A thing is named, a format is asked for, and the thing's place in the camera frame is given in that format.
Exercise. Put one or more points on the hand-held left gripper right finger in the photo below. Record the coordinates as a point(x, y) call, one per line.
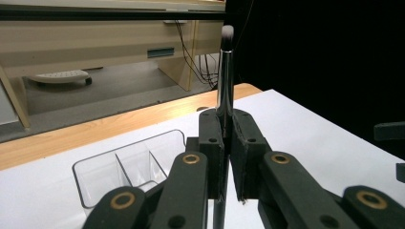
point(280, 187)

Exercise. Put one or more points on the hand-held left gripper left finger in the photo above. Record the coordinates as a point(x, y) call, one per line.
point(191, 191)

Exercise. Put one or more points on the clear plastic organizer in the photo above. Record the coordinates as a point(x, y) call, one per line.
point(95, 178)

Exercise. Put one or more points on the black makeup brush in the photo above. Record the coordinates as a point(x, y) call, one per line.
point(225, 79)

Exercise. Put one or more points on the white board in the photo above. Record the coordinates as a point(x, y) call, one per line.
point(302, 136)

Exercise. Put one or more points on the dark curtain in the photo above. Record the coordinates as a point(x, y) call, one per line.
point(318, 47)

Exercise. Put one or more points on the wooden table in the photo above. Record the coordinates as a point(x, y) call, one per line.
point(95, 130)

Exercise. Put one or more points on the low wheeled footrest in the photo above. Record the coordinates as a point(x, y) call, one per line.
point(59, 77)

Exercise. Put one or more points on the black horizontal frame bar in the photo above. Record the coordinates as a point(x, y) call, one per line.
point(95, 13)

